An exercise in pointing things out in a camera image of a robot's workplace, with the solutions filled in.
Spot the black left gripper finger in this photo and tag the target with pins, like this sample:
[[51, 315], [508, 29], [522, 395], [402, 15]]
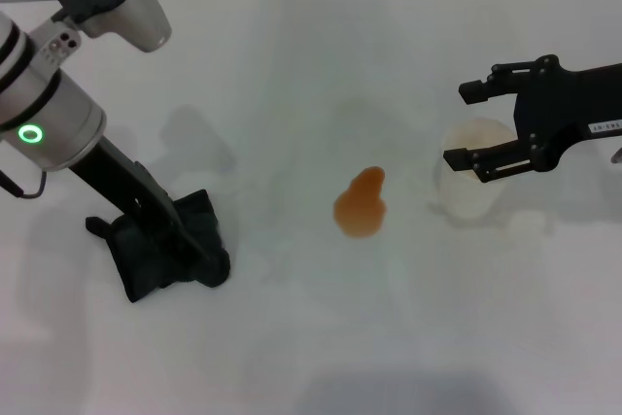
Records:
[[194, 250]]

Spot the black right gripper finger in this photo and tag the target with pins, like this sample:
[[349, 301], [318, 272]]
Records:
[[457, 160], [473, 92]]

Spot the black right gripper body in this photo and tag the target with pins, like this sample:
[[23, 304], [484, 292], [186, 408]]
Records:
[[559, 109]]

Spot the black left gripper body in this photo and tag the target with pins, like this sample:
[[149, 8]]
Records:
[[112, 167]]

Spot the translucent plastic cup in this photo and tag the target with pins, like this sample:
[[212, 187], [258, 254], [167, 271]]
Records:
[[466, 196]]

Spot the dark blue rag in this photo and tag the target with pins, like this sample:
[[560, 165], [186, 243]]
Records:
[[141, 269]]

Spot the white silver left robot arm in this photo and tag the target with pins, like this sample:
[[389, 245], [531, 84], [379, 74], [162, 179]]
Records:
[[48, 109]]

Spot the orange-brown liquid stain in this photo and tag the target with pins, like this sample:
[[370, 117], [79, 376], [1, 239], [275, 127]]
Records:
[[359, 211]]

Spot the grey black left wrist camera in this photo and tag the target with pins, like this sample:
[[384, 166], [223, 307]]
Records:
[[131, 11]]

